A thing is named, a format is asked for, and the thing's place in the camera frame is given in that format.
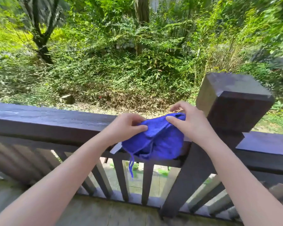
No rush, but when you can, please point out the straight brown tree trunk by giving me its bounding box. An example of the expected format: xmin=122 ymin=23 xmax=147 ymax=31
xmin=134 ymin=0 xmax=150 ymax=24

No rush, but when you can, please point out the green shrub thicket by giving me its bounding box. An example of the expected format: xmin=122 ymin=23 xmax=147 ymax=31
xmin=0 ymin=0 xmax=283 ymax=134

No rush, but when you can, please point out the forked dark tree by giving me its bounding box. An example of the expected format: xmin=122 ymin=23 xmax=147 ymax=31
xmin=14 ymin=0 xmax=62 ymax=65

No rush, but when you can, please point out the dark wooden railing post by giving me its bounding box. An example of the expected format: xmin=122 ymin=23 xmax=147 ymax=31
xmin=159 ymin=72 xmax=276 ymax=219

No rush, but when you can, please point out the dark wooden railing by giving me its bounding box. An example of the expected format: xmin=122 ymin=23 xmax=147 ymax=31
xmin=0 ymin=102 xmax=283 ymax=226

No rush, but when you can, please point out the person's left hand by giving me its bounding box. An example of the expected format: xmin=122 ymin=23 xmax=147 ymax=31
xmin=101 ymin=113 xmax=148 ymax=146

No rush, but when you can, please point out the person's right hand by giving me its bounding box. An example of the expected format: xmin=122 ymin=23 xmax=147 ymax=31
xmin=165 ymin=101 xmax=214 ymax=145

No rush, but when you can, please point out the blue cleaning cloth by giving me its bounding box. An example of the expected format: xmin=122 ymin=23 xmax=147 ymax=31
xmin=121 ymin=112 xmax=187 ymax=179

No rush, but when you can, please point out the person's left forearm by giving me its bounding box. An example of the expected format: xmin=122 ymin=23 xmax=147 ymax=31
xmin=0 ymin=135 xmax=119 ymax=226

